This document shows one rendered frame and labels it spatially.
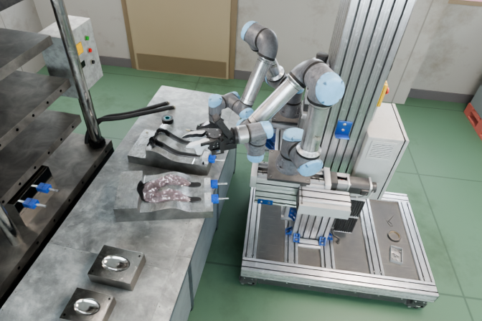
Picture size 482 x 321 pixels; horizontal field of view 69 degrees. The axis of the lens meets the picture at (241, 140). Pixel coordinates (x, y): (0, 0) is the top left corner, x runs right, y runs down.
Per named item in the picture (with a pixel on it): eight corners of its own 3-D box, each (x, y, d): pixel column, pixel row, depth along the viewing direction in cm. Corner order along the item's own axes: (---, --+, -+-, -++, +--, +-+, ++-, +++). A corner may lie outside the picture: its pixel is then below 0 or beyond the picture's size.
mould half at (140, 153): (217, 148, 230) (218, 132, 221) (206, 177, 210) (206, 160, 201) (145, 135, 236) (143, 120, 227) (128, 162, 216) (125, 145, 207)
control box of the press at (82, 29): (131, 182, 309) (95, 18, 214) (115, 208, 287) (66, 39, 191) (107, 178, 312) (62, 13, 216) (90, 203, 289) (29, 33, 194)
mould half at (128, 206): (211, 181, 207) (211, 168, 200) (213, 217, 188) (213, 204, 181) (124, 185, 202) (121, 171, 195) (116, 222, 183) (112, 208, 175)
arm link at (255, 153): (257, 146, 161) (260, 127, 154) (267, 163, 153) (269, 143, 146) (241, 149, 159) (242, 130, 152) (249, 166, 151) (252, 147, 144)
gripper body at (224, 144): (209, 156, 138) (239, 150, 142) (209, 137, 134) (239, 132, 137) (205, 145, 144) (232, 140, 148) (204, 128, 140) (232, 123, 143)
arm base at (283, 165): (303, 157, 193) (305, 143, 186) (303, 177, 181) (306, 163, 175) (275, 154, 193) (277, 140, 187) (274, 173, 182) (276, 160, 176)
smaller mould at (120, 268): (145, 261, 167) (144, 253, 162) (132, 291, 155) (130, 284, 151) (107, 252, 169) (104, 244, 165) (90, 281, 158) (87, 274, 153)
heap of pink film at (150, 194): (191, 180, 200) (190, 170, 195) (191, 204, 186) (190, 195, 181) (144, 181, 197) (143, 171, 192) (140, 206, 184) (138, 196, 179)
